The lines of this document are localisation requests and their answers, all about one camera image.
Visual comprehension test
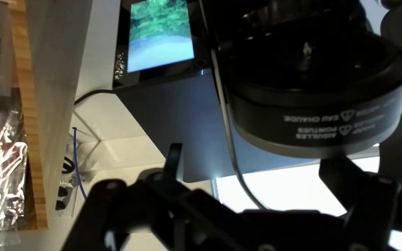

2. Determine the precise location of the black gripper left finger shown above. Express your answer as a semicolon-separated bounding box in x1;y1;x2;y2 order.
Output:
61;141;241;251

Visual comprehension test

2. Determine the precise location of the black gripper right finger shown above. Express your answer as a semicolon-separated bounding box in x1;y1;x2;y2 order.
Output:
319;156;402;251

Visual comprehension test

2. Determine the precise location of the black and silver coffeemaker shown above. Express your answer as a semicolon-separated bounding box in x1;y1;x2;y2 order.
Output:
114;68;320;184

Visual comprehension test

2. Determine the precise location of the thin blue cable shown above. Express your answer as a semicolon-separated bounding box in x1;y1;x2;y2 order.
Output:
72;126;90;201

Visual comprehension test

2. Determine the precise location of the thin black cable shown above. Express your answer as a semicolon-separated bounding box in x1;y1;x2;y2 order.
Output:
73;88;119;106

